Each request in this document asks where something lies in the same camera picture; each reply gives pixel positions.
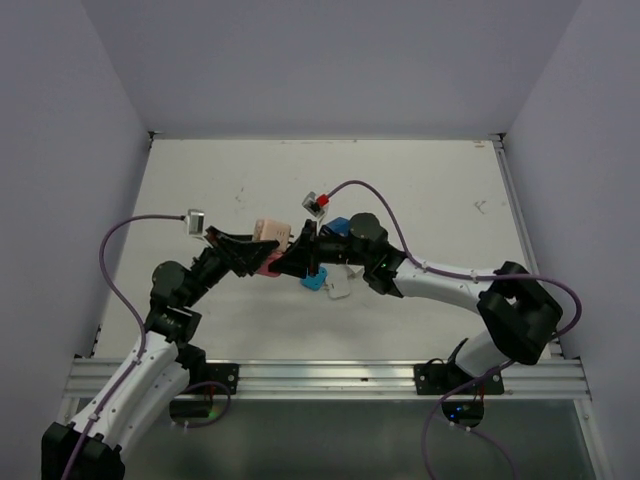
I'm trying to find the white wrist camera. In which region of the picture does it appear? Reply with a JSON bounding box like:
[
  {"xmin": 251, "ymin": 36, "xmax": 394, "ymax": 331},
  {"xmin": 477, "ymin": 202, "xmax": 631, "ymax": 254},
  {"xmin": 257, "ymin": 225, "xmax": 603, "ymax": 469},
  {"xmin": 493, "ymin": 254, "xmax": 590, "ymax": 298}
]
[
  {"xmin": 302, "ymin": 191, "xmax": 329, "ymax": 221},
  {"xmin": 184, "ymin": 209, "xmax": 205, "ymax": 238}
]

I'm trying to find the purple cable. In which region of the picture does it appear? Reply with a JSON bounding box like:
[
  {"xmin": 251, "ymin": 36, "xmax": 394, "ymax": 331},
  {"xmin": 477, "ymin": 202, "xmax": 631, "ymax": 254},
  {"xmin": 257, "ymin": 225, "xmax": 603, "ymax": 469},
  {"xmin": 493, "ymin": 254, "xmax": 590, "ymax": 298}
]
[
  {"xmin": 324, "ymin": 179, "xmax": 584, "ymax": 480},
  {"xmin": 59, "ymin": 213, "xmax": 189, "ymax": 480}
]

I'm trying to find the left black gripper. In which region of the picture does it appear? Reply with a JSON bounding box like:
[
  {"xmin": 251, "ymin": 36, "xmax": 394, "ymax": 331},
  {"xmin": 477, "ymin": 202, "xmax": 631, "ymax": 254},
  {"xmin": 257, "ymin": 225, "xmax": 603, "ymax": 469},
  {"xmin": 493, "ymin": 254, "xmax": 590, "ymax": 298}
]
[{"xmin": 182, "ymin": 225, "xmax": 278, "ymax": 307}]

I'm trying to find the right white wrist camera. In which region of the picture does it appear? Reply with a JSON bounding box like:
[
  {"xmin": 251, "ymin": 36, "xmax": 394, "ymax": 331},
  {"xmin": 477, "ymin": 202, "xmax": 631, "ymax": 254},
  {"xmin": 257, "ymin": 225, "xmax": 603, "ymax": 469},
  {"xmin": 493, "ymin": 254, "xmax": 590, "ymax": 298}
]
[{"xmin": 302, "ymin": 191, "xmax": 329, "ymax": 221}]

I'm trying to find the light blue charger plug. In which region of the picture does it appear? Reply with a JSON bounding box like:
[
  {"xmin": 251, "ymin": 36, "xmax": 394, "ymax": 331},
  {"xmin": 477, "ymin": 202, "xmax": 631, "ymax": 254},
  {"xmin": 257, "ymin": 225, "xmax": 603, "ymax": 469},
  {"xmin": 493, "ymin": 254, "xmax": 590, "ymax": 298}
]
[{"xmin": 300, "ymin": 266, "xmax": 328, "ymax": 292}]

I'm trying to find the black mounting plate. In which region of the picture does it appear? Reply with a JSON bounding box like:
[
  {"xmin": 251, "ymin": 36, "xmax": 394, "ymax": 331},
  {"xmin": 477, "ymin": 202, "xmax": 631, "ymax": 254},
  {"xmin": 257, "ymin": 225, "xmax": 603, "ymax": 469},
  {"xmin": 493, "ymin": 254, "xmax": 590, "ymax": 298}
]
[
  {"xmin": 413, "ymin": 359, "xmax": 505, "ymax": 396},
  {"xmin": 200, "ymin": 362, "xmax": 240, "ymax": 399}
]

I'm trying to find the rounded white charger plug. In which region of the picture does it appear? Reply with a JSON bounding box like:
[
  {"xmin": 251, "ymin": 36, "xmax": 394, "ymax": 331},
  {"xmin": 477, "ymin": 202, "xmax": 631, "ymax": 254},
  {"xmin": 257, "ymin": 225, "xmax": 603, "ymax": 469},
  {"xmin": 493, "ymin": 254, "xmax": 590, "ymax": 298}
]
[{"xmin": 325, "ymin": 277, "xmax": 351, "ymax": 300}]

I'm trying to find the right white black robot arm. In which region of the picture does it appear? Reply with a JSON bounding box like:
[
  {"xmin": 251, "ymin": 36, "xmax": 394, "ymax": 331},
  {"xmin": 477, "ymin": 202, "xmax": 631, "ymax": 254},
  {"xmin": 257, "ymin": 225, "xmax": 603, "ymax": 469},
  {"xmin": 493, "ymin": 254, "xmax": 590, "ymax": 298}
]
[{"xmin": 268, "ymin": 213, "xmax": 563, "ymax": 393}]

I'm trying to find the aluminium right side rail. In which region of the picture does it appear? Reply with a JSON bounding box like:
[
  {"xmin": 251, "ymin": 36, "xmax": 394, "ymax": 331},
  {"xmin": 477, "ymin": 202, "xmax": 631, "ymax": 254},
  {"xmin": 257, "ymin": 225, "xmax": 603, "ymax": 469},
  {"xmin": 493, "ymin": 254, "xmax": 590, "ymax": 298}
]
[{"xmin": 492, "ymin": 132, "xmax": 561, "ymax": 361}]

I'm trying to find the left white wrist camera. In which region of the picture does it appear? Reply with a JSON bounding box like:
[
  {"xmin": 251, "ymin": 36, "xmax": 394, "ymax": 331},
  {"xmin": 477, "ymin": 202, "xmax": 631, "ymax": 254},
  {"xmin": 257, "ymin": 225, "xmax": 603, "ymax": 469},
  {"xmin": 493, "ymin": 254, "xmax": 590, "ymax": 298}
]
[{"xmin": 184, "ymin": 209, "xmax": 205, "ymax": 238}]

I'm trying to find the pink cube socket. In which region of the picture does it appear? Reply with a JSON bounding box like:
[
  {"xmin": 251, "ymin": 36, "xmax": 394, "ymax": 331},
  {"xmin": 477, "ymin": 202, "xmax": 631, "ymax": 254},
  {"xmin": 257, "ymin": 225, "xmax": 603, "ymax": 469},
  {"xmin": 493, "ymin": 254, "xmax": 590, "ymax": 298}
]
[{"xmin": 252, "ymin": 218, "xmax": 291, "ymax": 252}]

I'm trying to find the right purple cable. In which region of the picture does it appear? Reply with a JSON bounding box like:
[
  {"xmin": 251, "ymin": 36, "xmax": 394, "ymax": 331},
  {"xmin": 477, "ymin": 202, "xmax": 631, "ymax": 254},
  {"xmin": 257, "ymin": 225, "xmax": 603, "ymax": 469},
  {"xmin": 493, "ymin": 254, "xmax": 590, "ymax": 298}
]
[{"xmin": 324, "ymin": 179, "xmax": 584, "ymax": 480}]

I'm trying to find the dark blue cube socket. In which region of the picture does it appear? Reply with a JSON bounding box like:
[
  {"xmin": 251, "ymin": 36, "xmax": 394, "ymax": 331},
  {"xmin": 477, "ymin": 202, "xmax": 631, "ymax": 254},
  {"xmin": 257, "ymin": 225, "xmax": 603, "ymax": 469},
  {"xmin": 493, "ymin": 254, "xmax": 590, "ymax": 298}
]
[{"xmin": 319, "ymin": 217, "xmax": 350, "ymax": 237}]

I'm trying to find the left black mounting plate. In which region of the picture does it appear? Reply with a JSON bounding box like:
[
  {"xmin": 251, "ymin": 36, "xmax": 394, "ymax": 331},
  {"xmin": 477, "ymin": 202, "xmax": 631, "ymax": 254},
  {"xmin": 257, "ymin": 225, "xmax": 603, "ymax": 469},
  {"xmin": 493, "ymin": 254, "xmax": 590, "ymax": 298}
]
[{"xmin": 200, "ymin": 362, "xmax": 240, "ymax": 399}]

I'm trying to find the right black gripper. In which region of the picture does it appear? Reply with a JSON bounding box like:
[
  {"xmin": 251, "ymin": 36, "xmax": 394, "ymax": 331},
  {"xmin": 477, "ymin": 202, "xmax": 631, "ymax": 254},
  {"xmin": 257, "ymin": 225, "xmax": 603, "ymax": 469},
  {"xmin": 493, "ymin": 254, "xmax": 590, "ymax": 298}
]
[{"xmin": 271, "ymin": 220, "xmax": 371, "ymax": 278}]

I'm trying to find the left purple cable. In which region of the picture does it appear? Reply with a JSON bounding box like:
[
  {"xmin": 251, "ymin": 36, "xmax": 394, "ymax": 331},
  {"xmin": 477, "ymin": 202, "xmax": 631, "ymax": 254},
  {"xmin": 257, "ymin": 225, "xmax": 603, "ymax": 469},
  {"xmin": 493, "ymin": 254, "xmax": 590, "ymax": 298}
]
[{"xmin": 59, "ymin": 213, "xmax": 189, "ymax": 480}]

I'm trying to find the aluminium rail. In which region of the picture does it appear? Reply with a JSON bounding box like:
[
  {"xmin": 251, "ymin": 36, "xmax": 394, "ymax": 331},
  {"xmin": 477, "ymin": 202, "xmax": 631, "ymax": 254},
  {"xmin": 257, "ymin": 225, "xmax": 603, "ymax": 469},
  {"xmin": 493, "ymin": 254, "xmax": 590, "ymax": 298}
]
[
  {"xmin": 492, "ymin": 132, "xmax": 561, "ymax": 361},
  {"xmin": 62, "ymin": 355, "xmax": 594, "ymax": 401}
]

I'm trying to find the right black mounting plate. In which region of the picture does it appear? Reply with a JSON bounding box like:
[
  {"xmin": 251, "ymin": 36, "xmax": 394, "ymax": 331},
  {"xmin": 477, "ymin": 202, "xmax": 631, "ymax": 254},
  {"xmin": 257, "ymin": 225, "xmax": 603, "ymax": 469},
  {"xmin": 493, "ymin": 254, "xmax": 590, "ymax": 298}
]
[{"xmin": 413, "ymin": 359, "xmax": 505, "ymax": 396}]

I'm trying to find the aluminium front rail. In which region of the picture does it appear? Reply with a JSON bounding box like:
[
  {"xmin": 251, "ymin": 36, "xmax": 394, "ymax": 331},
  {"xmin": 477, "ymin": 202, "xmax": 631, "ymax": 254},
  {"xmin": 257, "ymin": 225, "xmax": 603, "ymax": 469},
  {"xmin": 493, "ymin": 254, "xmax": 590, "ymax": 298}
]
[{"xmin": 62, "ymin": 355, "xmax": 594, "ymax": 401}]

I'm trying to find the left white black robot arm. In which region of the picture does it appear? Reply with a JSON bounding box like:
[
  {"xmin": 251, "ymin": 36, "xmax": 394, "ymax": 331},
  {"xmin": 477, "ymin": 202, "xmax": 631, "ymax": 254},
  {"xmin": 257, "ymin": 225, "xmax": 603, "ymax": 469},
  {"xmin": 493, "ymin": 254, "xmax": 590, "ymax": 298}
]
[{"xmin": 41, "ymin": 227, "xmax": 281, "ymax": 479}]

